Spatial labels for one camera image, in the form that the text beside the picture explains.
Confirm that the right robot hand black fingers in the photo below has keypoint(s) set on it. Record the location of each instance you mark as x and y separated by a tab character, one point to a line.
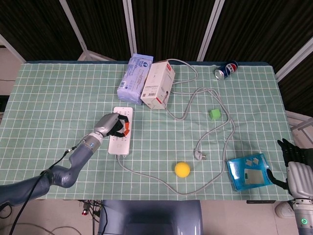
300	178

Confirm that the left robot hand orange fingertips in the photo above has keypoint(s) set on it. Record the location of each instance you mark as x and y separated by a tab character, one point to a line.
106	123

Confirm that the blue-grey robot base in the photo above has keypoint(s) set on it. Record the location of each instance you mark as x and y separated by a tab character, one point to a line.
150	218

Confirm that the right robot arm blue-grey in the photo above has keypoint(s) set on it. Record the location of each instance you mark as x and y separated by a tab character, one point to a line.
304	219

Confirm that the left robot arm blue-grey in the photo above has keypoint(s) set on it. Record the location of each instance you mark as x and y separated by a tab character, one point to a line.
73	161

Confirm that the white power strip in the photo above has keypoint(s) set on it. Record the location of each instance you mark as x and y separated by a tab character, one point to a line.
119	147

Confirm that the blue retail package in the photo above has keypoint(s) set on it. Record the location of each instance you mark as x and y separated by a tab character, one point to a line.
249	173

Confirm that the green checkered tablecloth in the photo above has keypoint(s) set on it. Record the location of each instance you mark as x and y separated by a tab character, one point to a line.
61	98

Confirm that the light blue tissue pack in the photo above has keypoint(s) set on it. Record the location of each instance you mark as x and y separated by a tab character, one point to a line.
133	78

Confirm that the white cardboard box red trim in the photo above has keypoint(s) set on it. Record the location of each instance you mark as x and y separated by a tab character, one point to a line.
157	84

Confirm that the yellow ball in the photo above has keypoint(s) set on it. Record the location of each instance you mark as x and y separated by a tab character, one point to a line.
182	169

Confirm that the dark folding screen panel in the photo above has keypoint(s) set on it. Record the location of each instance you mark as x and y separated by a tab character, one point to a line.
171	27
256	31
36	27
102	27

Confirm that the green cube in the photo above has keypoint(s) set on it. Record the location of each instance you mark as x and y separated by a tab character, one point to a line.
215	114

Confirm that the blue Pepsi can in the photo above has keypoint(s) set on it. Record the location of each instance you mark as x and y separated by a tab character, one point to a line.
228	69

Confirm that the metal frame stand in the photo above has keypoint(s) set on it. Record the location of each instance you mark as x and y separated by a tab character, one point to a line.
302	124

